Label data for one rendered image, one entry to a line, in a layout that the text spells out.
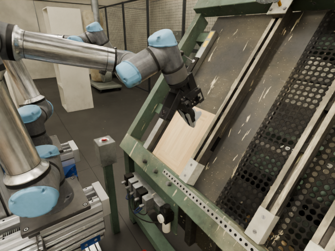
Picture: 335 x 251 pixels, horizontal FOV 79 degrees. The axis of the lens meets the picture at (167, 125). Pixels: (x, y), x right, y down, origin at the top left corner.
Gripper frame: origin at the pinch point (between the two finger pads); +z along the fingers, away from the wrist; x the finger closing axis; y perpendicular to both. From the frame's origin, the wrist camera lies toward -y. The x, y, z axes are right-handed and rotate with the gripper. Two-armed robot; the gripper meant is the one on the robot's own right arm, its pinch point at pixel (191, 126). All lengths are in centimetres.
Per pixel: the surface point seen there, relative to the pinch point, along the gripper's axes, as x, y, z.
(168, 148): 40, 0, 40
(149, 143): 55, -5, 39
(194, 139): 24.4, 11.9, 33.9
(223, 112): 12.8, 28.0, 21.1
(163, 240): 36, -41, 106
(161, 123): 55, 10, 33
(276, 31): 10, 74, 0
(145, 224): 56, -45, 104
